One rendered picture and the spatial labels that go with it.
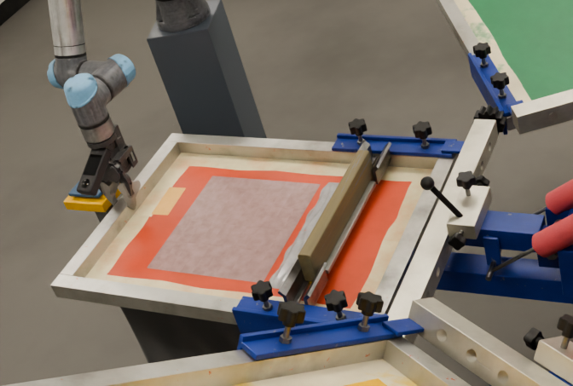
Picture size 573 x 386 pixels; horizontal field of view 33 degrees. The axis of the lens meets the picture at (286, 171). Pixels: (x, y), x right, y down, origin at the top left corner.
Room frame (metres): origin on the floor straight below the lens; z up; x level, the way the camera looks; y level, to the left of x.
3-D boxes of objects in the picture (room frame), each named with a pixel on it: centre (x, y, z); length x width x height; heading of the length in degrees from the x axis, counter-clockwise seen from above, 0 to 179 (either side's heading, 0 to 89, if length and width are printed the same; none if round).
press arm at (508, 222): (1.49, -0.37, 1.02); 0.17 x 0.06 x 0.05; 56
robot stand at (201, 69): (2.53, 0.14, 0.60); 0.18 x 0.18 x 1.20; 71
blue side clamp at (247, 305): (1.44, 0.05, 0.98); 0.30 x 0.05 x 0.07; 56
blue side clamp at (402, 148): (1.90, -0.26, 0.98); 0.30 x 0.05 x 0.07; 56
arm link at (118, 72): (2.11, 0.34, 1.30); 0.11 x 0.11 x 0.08; 50
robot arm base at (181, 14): (2.53, 0.14, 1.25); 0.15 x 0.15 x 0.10
